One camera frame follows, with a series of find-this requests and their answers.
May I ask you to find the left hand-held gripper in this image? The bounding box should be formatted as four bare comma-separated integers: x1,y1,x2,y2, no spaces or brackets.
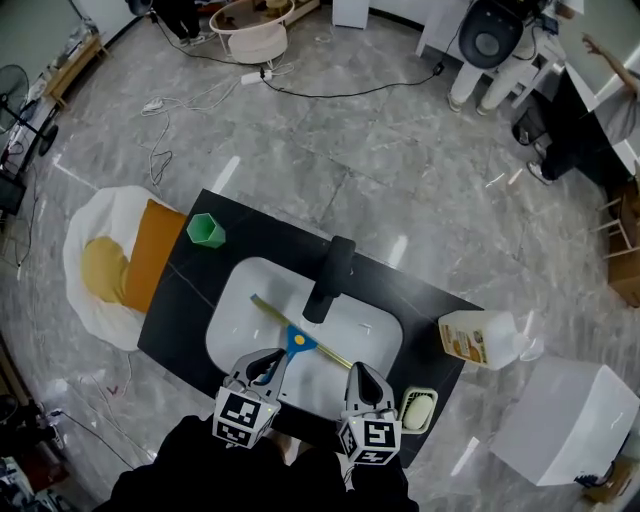
212,347,291,450

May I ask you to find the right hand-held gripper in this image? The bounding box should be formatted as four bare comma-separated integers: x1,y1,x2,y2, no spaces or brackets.
337,361,403,467

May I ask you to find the blue handled squeegee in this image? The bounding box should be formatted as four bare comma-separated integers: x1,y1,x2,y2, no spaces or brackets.
249,293,354,387

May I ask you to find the person's left forearm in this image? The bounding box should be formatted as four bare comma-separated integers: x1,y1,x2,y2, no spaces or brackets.
154,414,261,474

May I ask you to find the person's right forearm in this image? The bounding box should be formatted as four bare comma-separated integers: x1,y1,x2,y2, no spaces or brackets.
343,457,410,502

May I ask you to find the pale green soap dish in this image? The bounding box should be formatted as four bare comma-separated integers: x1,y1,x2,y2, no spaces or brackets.
399,385,440,435

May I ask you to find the white sink basin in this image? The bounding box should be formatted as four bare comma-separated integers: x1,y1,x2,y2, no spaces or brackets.
204,256,404,419

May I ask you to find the white soap bar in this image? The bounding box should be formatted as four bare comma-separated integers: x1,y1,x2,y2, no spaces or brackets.
403,393,434,431

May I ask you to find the black top vanity cabinet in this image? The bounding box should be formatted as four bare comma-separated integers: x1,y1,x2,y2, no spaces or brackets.
136,188,484,470

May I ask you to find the person's torso in black clothing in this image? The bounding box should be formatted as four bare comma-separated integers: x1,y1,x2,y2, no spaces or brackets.
93,439,420,512

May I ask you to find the black faucet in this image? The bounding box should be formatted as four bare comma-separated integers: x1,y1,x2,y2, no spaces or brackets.
301,235,358,324

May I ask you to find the white pump bottle orange label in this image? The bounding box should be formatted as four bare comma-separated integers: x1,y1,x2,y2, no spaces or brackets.
437,309,545,372

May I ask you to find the green cup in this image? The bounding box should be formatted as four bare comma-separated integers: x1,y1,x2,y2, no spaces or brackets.
185,212,227,249

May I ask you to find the orange cushion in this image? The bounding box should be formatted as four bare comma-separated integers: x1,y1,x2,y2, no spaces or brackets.
121,198,189,314

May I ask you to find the yellow cushion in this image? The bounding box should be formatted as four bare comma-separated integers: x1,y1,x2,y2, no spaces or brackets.
80,235,131,306

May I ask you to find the white rectangular fixture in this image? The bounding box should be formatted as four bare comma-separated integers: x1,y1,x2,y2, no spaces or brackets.
488,355,640,488

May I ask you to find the white bean bag chair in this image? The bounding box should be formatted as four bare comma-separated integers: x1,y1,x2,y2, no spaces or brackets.
63,185,189,353

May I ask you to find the cardboard box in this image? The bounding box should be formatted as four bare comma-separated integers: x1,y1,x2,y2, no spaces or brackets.
606,179,640,309

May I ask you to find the wooden chair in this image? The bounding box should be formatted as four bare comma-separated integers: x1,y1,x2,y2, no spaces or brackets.
589,196,634,262

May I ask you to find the black mesh waste basket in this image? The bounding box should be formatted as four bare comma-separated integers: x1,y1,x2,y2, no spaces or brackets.
510,102,552,148

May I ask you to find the round white coffee table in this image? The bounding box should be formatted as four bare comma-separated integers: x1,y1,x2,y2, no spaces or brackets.
208,0,297,66

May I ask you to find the wooden bench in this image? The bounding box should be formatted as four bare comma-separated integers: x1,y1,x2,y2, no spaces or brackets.
42,31,109,109

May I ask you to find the black standing fan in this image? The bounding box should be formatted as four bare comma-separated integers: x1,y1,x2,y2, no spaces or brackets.
0,64,61,157

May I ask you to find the white water dispenser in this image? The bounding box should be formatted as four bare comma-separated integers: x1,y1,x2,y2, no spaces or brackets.
331,0,372,30

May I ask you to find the white desk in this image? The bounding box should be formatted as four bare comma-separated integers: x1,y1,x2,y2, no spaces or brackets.
415,0,567,110

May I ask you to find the white floor cable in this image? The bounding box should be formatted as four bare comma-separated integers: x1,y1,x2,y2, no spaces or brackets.
141,59,296,197

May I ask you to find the black floor cable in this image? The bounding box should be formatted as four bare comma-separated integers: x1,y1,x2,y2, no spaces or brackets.
149,12,445,100

